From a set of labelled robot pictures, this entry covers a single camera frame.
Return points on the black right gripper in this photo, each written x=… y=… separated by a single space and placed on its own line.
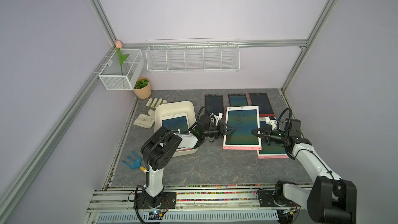
x=266 y=133

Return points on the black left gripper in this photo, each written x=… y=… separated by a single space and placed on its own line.
x=222 y=130

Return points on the white writing tablet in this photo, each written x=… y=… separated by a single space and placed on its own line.
x=272 y=151

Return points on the pink writing tablet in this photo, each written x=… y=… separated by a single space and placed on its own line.
x=244 y=119
x=176 y=122

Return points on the black frame writing tablet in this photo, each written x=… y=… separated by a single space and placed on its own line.
x=214 y=104

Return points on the large red writing tablet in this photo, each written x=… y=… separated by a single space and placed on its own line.
x=237 y=100

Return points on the small red writing tablet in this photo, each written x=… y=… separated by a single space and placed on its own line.
x=261 y=100

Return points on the cream plastic storage tray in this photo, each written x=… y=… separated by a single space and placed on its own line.
x=189 y=141

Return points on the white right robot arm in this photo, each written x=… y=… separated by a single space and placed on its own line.
x=331 y=200

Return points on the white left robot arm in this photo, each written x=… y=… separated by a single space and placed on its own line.
x=163 y=144

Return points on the beige work glove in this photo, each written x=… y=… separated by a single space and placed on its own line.
x=146 y=118

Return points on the potted green plant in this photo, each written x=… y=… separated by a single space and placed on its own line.
x=142 y=88

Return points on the artificial pink tulip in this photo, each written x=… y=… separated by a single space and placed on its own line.
x=121 y=57

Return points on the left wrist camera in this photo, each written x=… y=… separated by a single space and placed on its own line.
x=215 y=118

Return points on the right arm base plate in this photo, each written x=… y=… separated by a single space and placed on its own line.
x=266 y=199

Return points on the white wire wall shelf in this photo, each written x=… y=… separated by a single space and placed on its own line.
x=193 y=55

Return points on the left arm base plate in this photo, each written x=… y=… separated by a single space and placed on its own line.
x=165 y=200

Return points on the yellow blue handled tool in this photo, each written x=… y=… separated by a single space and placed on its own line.
x=135 y=162

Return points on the white mesh wall box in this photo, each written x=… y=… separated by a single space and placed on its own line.
x=111 y=77

